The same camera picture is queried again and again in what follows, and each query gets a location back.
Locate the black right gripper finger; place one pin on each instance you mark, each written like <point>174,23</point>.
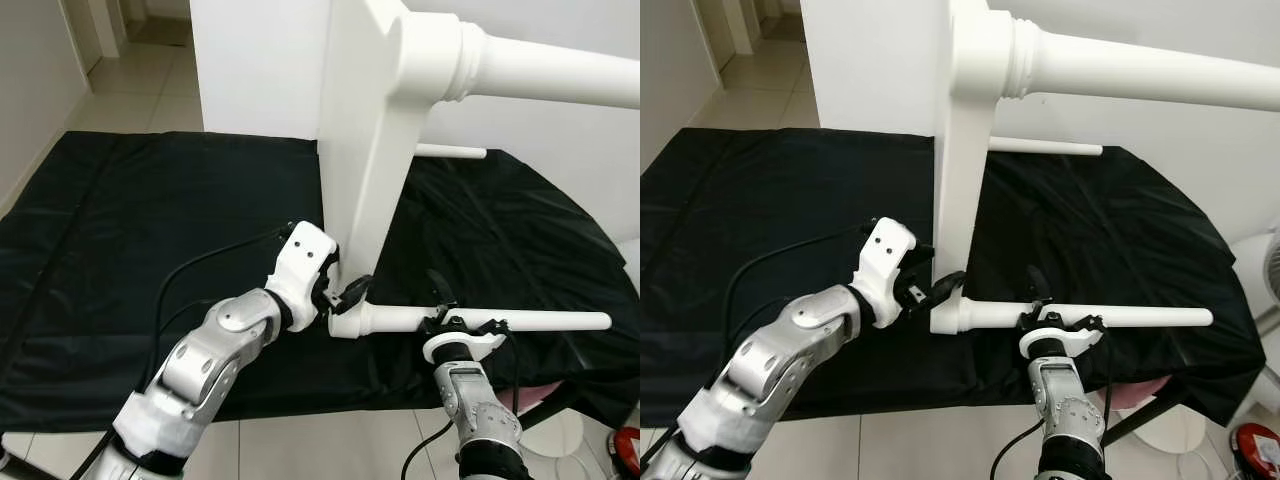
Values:
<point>441,288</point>
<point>1037,284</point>

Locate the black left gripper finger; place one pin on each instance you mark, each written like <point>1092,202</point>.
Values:
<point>353,292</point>
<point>948,285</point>

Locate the white tapered table leg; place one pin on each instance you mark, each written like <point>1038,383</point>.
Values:
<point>1150,317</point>
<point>540,320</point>
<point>1150,70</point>
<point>1050,147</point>
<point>560,75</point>
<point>450,152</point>

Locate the white plastic children table top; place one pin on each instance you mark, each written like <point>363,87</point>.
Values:
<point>960,180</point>
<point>360,150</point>

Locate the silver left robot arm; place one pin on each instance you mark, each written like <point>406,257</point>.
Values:
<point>790,345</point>
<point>210,350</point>

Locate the pink rounded object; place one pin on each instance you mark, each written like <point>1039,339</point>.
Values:
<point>1140,388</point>
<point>540,388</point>

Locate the black metal table leg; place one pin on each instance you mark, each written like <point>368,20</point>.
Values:
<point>1140,418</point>
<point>548,403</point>

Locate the black table cloth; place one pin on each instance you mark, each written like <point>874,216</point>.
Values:
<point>780,220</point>
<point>150,220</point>

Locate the red round floor device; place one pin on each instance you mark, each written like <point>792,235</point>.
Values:
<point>627,450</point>
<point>1260,442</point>

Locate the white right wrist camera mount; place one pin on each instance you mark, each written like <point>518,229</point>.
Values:
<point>1055,343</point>
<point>460,347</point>

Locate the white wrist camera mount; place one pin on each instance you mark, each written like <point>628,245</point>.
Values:
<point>1055,343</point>
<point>885,255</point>
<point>460,347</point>
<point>300,260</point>

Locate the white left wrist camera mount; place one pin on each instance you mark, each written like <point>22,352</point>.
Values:
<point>300,260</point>
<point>885,255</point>

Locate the white door frame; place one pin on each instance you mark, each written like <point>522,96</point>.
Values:
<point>738,25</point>
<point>105,25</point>

